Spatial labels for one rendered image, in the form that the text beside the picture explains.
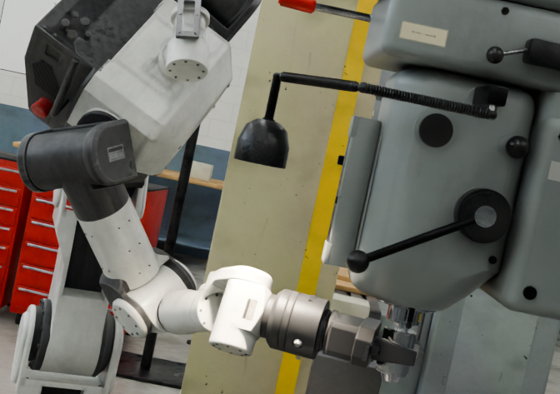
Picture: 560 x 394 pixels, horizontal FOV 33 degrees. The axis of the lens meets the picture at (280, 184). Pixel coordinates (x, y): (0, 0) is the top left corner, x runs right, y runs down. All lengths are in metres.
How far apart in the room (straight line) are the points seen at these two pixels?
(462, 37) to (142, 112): 0.56
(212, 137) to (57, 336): 8.50
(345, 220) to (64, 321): 0.77
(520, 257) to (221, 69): 0.65
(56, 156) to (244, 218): 1.63
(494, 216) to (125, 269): 0.63
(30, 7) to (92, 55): 9.13
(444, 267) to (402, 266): 0.05
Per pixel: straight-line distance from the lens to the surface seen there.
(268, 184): 3.06
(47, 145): 1.52
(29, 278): 6.10
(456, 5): 1.25
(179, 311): 1.52
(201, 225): 10.39
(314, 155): 3.06
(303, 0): 1.44
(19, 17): 10.71
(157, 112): 1.55
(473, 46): 1.25
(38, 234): 6.05
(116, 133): 1.51
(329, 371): 1.67
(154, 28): 1.64
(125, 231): 1.55
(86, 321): 1.93
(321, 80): 1.23
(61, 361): 1.94
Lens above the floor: 1.51
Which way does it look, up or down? 3 degrees down
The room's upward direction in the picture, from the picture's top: 12 degrees clockwise
